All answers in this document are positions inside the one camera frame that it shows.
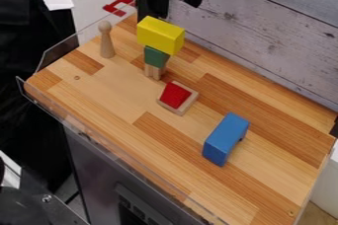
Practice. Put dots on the yellow block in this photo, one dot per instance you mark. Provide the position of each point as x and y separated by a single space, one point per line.
159 35

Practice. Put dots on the green cube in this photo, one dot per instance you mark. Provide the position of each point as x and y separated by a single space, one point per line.
156 57

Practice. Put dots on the plain wooden block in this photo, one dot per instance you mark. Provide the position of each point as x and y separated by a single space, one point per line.
154 72

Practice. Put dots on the blue block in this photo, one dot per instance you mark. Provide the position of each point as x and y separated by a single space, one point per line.
224 138

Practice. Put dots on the wooden peg figure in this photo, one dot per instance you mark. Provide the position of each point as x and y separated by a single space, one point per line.
106 44

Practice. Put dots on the flat wooden square block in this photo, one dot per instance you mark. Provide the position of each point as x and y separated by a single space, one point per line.
187 106

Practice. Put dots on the red block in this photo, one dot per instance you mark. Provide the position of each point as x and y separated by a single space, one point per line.
174 95

